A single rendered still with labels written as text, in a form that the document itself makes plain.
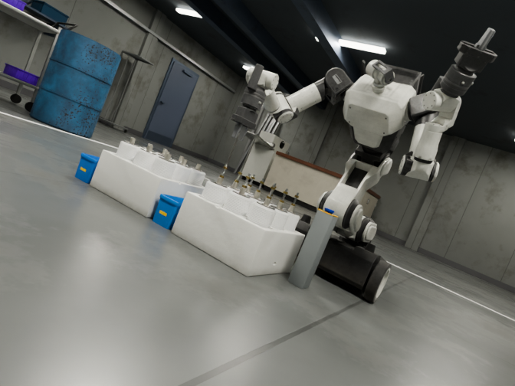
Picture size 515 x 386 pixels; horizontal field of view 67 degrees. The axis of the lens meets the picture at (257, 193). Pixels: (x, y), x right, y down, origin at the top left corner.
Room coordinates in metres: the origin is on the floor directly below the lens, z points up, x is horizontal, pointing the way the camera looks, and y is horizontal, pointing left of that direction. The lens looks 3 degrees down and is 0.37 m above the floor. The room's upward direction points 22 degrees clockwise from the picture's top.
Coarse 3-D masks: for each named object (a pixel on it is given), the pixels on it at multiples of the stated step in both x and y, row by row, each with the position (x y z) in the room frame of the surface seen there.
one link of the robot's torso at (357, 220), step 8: (320, 200) 1.81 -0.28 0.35; (360, 208) 1.77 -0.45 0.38; (352, 216) 1.73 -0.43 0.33; (360, 216) 1.78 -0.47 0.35; (352, 224) 1.75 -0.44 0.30; (360, 224) 1.84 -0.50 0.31; (336, 232) 2.13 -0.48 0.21; (344, 232) 2.03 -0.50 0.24; (352, 232) 1.82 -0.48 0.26; (360, 232) 2.04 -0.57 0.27; (360, 240) 2.08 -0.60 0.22
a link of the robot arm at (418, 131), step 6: (420, 126) 1.56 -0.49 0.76; (414, 132) 1.58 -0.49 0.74; (420, 132) 1.55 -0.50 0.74; (414, 138) 1.56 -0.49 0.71; (420, 138) 1.54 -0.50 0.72; (414, 144) 1.55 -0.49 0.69; (414, 150) 1.54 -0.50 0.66; (402, 162) 1.49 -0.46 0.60; (402, 168) 1.49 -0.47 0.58; (432, 168) 1.48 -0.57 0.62; (438, 168) 1.46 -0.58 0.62; (432, 174) 1.46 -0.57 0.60; (432, 180) 1.48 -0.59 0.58
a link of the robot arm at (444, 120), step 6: (456, 108) 1.39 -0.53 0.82; (438, 114) 1.46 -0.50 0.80; (444, 114) 1.43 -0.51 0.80; (450, 114) 1.41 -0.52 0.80; (456, 114) 1.40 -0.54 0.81; (432, 120) 1.45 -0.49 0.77; (438, 120) 1.44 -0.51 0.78; (444, 120) 1.42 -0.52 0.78; (450, 120) 1.40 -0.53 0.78; (426, 126) 1.42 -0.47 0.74; (432, 126) 1.40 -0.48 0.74; (438, 126) 1.39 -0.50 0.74; (444, 126) 1.40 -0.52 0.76; (450, 126) 1.41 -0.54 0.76; (438, 132) 1.40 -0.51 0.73
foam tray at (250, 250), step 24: (192, 216) 1.52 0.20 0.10; (216, 216) 1.47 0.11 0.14; (240, 216) 1.46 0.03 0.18; (192, 240) 1.50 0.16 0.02; (216, 240) 1.45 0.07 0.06; (240, 240) 1.41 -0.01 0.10; (264, 240) 1.39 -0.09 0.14; (288, 240) 1.57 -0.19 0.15; (240, 264) 1.39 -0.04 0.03; (264, 264) 1.46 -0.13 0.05; (288, 264) 1.67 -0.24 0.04
